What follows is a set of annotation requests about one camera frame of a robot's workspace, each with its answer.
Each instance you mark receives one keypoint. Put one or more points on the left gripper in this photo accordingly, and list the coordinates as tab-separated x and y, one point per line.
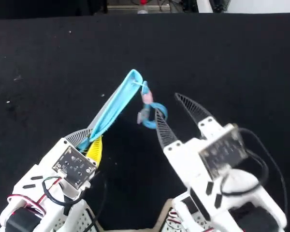
38	174

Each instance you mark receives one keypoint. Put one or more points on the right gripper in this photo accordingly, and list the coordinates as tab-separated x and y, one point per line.
195	164

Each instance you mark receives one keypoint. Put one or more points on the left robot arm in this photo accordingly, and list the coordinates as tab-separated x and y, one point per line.
72	217

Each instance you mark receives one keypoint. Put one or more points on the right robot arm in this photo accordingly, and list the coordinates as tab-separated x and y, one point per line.
183	217

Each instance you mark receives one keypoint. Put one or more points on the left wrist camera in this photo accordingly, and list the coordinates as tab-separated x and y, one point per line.
75	166

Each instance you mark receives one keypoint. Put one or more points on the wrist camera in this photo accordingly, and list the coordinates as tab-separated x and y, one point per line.
75	166
223	152

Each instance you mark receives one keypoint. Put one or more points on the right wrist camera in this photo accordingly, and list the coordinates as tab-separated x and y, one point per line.
223	152

